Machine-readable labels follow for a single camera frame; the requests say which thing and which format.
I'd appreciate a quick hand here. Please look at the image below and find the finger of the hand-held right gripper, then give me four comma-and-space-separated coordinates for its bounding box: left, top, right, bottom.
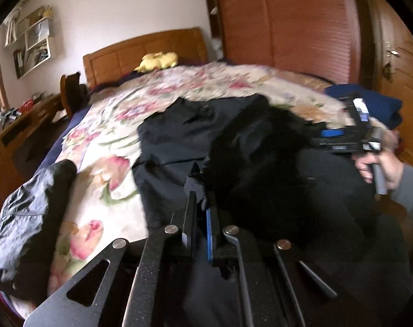
303, 119, 346, 140

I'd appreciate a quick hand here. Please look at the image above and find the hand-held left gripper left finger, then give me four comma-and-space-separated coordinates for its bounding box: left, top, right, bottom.
23, 191, 198, 327

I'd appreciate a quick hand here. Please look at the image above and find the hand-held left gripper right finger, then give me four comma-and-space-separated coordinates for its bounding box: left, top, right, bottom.
205, 192, 339, 327

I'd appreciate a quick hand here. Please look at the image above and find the black coat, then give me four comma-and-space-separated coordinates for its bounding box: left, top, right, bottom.
131, 93, 413, 327

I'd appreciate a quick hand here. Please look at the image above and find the dark grey jacket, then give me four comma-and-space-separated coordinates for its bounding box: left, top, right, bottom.
0, 159, 79, 300

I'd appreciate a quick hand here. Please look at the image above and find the person's right forearm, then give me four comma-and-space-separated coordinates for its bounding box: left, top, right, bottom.
387, 163, 413, 215

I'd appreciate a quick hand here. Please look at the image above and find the person's right hand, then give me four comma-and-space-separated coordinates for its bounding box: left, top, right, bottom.
354, 128, 406, 191

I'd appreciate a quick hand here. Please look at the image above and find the folded navy cloth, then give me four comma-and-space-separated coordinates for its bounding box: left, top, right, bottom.
324, 83, 404, 130

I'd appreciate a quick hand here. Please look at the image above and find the wooden door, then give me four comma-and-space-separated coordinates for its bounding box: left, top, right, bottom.
359, 0, 413, 171

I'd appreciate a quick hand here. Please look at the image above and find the wooden slatted wardrobe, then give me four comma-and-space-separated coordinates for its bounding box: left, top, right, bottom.
202, 0, 363, 84

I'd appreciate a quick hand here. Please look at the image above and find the floral blanket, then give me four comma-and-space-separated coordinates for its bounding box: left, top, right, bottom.
0, 63, 350, 317

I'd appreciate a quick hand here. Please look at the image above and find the yellow plush toy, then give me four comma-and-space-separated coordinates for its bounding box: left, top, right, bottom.
134, 51, 178, 73

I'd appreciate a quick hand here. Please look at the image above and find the wooden bed headboard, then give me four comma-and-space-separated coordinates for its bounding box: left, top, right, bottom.
83, 27, 209, 89

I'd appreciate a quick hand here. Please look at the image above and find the wooden chair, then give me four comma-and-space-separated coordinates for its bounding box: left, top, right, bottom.
60, 71, 89, 118

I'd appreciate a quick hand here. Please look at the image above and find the wooden desk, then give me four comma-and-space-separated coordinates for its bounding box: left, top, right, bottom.
0, 93, 66, 219

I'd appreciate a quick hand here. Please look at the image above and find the black metal gadget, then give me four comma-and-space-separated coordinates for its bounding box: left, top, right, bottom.
0, 109, 21, 123

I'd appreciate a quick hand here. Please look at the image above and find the stack of books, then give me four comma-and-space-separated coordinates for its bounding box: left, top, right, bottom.
21, 46, 48, 72

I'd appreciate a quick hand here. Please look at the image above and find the tied white curtain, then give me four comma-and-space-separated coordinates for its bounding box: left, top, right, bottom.
4, 7, 23, 46

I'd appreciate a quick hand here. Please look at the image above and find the brass door handle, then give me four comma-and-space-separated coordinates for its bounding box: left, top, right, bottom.
381, 49, 401, 80

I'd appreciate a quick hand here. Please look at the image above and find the white wall shelf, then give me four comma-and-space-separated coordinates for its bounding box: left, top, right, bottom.
12, 5, 54, 79

